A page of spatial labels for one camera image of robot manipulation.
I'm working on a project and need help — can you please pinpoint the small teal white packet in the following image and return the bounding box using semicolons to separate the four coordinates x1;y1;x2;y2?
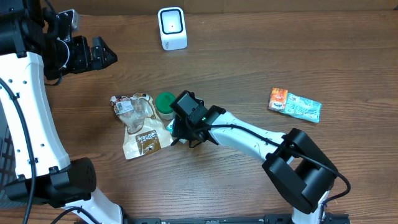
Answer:
166;119;187;144

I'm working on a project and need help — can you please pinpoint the green lid jar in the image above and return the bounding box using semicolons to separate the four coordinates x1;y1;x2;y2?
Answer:
155;92;175;120

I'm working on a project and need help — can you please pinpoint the brown beige cookie pouch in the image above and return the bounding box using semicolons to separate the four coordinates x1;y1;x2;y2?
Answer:
110;93;173;160

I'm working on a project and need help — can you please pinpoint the small orange snack packet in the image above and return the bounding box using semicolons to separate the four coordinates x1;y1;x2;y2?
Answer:
268;87;289;112

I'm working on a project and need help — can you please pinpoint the teal tissue packet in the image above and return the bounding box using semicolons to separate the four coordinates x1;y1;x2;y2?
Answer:
282;93;322;123

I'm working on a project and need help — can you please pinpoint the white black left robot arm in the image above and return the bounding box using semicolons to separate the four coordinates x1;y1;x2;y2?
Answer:
1;0;127;223

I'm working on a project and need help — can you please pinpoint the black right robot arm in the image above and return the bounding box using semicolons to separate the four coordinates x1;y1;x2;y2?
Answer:
170;91;338;223

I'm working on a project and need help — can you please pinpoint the white barcode scanner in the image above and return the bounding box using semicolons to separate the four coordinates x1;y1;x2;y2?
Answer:
157;7;188;51

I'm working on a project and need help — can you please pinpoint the grey plastic shopping basket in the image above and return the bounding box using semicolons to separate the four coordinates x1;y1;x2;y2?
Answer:
0;105;25;209

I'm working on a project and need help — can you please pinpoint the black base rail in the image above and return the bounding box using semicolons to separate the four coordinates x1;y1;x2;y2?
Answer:
132;213;351;224

